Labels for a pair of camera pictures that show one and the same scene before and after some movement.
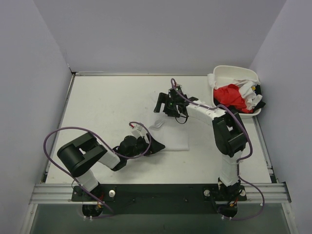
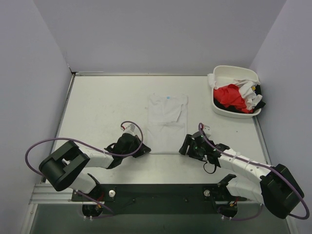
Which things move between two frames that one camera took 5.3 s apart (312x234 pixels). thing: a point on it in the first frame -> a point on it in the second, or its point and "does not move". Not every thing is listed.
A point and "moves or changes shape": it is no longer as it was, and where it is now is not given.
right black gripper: x=169 y=98 -> x=187 y=144
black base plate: x=162 y=199 does not move
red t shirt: x=229 y=95 does not move
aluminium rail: x=273 y=193 does not move
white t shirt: x=168 y=131 moves or changes shape
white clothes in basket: x=250 y=96 does not move
